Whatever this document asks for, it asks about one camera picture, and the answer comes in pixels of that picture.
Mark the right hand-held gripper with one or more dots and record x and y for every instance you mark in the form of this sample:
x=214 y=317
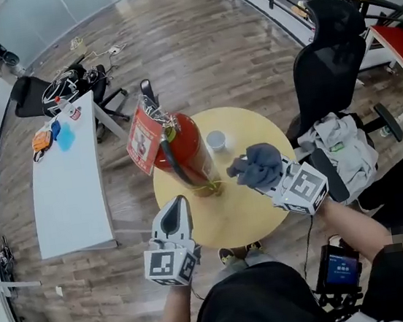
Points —
x=304 y=187

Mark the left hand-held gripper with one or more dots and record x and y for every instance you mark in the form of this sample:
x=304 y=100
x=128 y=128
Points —
x=167 y=264

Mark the grey-blue wiping cloth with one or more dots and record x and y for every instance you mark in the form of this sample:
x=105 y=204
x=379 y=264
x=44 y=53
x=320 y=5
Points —
x=260 y=163

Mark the red fire extinguisher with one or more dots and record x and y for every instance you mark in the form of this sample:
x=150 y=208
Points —
x=187 y=140

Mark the person's left forearm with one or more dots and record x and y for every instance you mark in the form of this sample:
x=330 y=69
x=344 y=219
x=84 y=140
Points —
x=174 y=315

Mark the person's right forearm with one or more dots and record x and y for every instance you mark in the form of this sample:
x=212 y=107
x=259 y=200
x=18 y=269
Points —
x=354 y=228

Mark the round yellow wooden table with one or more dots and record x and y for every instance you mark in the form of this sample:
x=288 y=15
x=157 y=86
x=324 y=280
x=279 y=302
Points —
x=238 y=218

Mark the person's left shoe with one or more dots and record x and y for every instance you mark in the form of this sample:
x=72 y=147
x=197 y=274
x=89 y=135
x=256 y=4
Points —
x=228 y=256

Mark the person's shoe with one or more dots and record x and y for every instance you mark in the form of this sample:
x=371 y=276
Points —
x=228 y=256
x=254 y=248

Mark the person's right shoe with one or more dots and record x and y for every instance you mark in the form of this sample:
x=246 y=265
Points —
x=254 y=248

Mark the white disposable cup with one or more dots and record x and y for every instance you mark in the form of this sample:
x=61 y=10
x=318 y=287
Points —
x=216 y=140

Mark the grey hoodie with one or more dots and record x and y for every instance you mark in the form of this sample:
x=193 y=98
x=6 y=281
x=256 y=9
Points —
x=351 y=151

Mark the person's grey trousers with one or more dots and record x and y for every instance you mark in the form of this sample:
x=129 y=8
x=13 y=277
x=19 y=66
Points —
x=251 y=262

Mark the black monitor screen rig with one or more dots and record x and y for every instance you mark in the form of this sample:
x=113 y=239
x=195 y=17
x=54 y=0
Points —
x=339 y=269

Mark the white rectangular table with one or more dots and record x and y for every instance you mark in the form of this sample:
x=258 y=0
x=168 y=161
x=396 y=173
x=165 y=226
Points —
x=66 y=193

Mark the green bottle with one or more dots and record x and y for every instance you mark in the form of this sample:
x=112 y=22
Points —
x=385 y=131

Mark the person's black shirt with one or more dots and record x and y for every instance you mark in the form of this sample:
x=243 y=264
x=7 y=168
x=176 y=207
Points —
x=261 y=307

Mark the black high-back mesh chair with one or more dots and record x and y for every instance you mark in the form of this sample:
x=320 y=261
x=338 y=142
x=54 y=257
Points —
x=325 y=66

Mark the white paper scrap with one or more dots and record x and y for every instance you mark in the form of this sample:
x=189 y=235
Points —
x=59 y=291

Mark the light blue cloth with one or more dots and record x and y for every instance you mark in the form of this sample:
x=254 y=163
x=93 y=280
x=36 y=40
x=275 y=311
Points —
x=66 y=137

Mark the small blue pouch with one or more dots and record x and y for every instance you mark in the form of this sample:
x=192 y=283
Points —
x=56 y=129

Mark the clear red-label water bottle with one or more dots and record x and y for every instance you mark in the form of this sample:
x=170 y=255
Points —
x=67 y=108

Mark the red-topped white table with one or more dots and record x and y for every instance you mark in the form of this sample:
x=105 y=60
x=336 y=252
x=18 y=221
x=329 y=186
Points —
x=400 y=45

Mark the white power strip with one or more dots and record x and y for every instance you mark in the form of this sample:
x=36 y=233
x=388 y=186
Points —
x=114 y=50

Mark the black office chair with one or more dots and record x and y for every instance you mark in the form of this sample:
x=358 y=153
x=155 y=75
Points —
x=27 y=95

